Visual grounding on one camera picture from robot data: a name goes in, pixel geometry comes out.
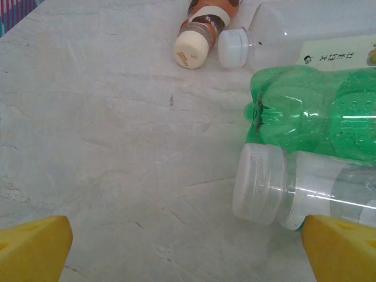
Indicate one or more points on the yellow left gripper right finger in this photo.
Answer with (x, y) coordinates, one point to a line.
(343, 255)

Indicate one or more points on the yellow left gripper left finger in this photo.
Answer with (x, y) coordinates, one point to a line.
(32, 249)

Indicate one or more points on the green plastic bottle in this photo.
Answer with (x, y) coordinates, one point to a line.
(308, 117)

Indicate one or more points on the clear bottle red green label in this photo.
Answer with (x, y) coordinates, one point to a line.
(258, 182)

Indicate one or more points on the brown bottle with cream cap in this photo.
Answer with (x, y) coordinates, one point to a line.
(191, 50)

